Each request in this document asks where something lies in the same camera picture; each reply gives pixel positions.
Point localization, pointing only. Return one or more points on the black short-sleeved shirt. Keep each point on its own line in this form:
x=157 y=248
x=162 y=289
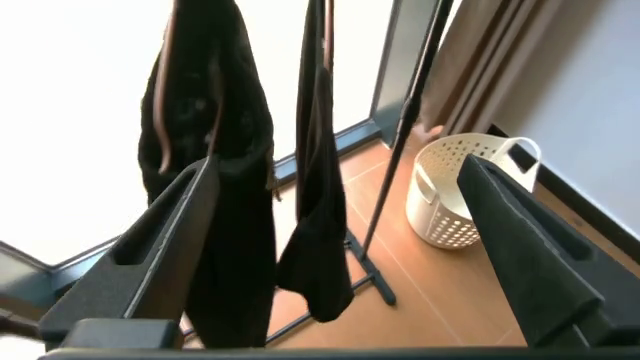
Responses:
x=320 y=240

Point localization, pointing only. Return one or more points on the black pants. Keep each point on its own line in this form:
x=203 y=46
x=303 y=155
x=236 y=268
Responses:
x=240 y=225

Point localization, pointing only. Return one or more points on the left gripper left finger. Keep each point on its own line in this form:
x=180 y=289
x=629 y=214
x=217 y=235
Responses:
x=150 y=260

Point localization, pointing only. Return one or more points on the beige curtain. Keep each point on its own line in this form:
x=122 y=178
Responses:
x=480 y=60

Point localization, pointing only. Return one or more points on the white laundry basket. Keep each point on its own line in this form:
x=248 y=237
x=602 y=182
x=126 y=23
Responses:
x=440 y=220

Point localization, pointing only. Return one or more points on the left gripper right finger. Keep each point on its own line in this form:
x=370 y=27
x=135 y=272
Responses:
x=540 y=270

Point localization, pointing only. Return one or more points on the window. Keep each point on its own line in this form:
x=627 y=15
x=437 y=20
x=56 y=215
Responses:
x=395 y=60

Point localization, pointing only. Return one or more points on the black clothes rack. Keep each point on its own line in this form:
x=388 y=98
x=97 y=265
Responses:
x=410 y=110

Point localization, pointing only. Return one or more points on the pink clothes hanger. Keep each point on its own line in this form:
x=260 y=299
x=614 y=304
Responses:
x=161 y=100
x=328 y=35

